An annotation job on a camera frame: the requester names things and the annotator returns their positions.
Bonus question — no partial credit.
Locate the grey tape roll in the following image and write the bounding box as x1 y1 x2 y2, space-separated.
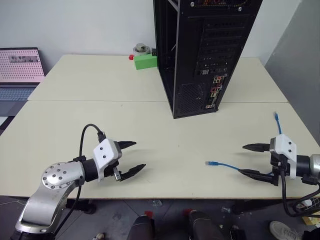
132 42 152 58

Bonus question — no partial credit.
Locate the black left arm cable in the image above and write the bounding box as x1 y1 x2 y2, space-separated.
53 123 107 237

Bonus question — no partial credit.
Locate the laptop with pink screen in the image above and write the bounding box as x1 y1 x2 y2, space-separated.
0 47 46 135

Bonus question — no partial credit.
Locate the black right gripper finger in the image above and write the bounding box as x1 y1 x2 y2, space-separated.
242 142 272 153
237 168 276 185

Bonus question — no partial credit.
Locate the black table frame foot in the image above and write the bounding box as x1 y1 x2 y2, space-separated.
65 199 97 215

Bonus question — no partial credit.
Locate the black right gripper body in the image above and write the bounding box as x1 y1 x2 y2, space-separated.
270 151 289 187

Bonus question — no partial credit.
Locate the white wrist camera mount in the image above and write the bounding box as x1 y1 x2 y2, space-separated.
92 138 123 183
269 134 299 181

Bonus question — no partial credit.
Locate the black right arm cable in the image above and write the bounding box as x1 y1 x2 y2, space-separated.
277 171 320 218

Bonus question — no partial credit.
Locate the green box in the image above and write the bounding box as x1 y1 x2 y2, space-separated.
133 54 159 71

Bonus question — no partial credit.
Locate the black computer tower case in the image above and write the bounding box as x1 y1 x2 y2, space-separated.
152 0 264 120

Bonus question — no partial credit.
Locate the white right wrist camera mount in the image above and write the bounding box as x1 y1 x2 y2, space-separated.
269 134 299 181

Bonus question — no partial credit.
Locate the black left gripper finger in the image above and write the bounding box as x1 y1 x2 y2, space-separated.
119 163 147 182
117 140 138 151

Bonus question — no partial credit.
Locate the white shoe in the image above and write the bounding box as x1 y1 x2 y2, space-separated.
269 220 305 240

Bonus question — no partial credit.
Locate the dark rounded shape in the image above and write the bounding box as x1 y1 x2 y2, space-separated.
186 209 227 240
127 214 156 240

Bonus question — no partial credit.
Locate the blue ethernet cable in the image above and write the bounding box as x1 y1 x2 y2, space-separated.
204 111 285 176

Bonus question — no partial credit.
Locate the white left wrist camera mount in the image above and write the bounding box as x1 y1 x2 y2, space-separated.
92 138 123 183

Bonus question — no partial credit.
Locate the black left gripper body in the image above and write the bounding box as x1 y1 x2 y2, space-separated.
102 140 126 182

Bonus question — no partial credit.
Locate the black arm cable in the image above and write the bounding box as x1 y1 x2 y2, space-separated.
53 123 107 237
277 171 320 218

